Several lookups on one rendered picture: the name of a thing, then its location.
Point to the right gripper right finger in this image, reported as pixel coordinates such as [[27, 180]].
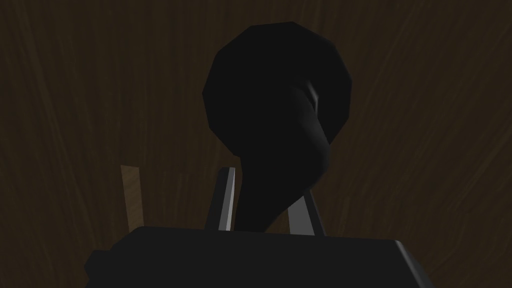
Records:
[[304, 218]]

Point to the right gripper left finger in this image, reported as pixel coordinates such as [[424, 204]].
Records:
[[224, 204]]

